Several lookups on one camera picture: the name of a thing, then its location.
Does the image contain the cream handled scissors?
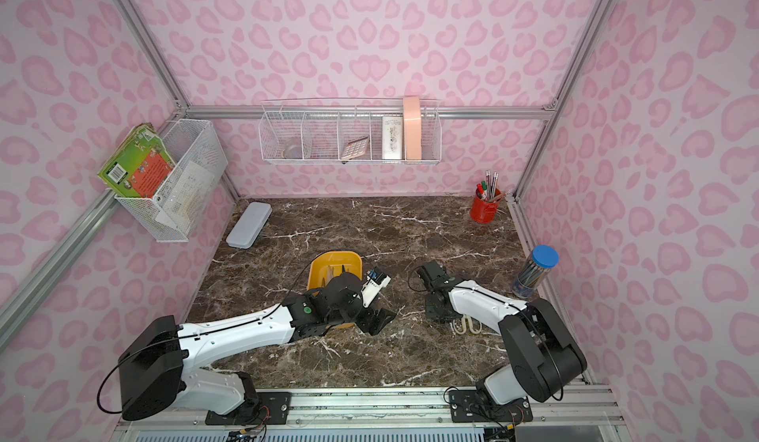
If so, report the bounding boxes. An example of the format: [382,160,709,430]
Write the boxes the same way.
[450,315,482,335]

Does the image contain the yellow plastic storage box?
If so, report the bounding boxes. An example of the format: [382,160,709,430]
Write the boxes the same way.
[305,250,364,331]

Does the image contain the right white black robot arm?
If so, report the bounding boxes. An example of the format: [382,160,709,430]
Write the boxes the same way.
[416,261,587,406]

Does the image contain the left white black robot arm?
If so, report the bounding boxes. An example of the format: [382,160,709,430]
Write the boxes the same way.
[114,269,395,424]

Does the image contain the white box on shelf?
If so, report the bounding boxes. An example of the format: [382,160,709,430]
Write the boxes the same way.
[381,116,403,161]

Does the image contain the red pen cup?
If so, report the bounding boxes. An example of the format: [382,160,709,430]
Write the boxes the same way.
[470,189,501,224]

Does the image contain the blue lid pencil tube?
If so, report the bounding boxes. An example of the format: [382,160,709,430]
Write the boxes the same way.
[512,246,559,300]

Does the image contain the pens in cup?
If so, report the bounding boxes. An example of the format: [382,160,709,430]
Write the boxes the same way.
[476,170,501,203]

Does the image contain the grey pencil case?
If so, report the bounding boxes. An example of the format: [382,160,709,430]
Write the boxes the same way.
[225,202,272,249]

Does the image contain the small calculator on shelf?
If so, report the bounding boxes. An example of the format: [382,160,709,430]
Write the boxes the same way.
[339,137,371,162]

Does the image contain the tape roll on shelf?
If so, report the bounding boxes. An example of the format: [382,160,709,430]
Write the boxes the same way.
[282,141,304,161]

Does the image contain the pink case on shelf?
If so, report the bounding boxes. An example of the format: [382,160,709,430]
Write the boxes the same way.
[403,96,422,161]

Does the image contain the white paper in basket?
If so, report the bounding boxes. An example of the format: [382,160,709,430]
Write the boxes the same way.
[155,161,215,236]

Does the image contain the white mesh side basket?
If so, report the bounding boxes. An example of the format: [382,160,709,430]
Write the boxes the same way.
[116,119,228,242]

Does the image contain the green red book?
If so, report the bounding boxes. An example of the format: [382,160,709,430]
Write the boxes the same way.
[98,123,175,199]

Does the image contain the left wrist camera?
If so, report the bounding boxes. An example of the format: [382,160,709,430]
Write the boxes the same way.
[361,268,391,308]

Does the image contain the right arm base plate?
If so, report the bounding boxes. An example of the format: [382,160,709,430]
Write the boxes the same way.
[443,387,534,425]

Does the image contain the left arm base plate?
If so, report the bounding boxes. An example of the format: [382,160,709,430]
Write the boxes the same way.
[205,392,293,427]

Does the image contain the white wire wall shelf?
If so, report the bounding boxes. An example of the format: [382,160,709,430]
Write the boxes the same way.
[258,98,443,164]

